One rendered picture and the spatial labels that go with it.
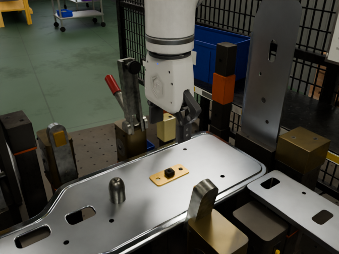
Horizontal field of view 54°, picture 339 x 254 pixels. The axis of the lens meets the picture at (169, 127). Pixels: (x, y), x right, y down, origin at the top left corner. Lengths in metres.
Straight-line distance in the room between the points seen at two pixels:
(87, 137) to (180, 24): 1.00
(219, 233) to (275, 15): 0.46
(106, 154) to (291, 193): 0.82
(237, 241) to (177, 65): 0.29
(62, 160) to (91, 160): 0.58
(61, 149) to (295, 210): 0.48
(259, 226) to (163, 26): 0.40
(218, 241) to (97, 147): 0.94
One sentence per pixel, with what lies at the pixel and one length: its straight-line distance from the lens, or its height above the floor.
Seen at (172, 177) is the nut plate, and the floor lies 1.00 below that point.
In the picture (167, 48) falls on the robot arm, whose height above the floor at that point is 1.29.
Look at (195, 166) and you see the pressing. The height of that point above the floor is 1.00.
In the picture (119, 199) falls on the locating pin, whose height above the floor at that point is 1.01.
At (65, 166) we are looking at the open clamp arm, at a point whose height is 1.02.
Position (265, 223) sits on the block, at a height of 0.98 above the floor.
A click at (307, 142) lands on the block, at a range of 0.78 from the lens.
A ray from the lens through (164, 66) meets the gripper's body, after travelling 0.57.
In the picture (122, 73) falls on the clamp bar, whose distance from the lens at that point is 0.74.
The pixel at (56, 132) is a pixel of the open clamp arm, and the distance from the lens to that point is 0.73.
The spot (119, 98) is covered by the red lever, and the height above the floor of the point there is 1.11.
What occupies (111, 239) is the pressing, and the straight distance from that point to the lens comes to 0.60.
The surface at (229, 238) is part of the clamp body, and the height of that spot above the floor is 1.05.
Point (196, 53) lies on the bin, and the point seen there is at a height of 1.12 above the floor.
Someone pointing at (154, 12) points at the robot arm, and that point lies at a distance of 0.55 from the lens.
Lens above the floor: 1.44
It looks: 29 degrees down
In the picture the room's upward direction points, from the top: straight up
